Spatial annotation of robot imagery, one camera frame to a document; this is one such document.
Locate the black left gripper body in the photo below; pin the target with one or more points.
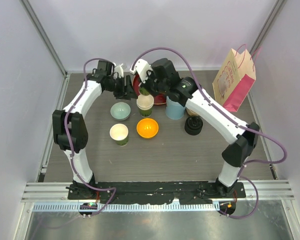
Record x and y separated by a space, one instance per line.
117 86

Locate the light teal patterned bowl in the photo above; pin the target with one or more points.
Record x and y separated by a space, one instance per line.
120 111

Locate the green paper cup taken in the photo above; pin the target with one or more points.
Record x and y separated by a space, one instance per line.
145 102

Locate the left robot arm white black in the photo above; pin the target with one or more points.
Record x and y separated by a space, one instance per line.
69 128

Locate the orange bowl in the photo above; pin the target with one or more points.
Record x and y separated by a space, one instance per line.
147 128

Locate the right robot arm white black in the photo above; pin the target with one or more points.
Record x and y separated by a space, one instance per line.
240 135

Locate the pink paper gift bag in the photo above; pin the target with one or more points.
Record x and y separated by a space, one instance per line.
235 78

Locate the stack of green paper cups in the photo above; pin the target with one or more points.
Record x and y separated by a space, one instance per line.
145 112

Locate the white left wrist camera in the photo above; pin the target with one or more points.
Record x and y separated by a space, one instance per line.
119 70

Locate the brown cardboard cup carrier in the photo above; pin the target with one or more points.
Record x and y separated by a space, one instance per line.
191 112

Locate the red round plate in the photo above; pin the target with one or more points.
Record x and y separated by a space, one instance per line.
158 100

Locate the green paper cup open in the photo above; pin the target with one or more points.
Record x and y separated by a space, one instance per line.
120 134

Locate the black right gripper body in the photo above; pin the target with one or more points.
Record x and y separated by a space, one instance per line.
151 86

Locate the black plastic coffee lid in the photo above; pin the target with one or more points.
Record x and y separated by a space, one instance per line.
193 125

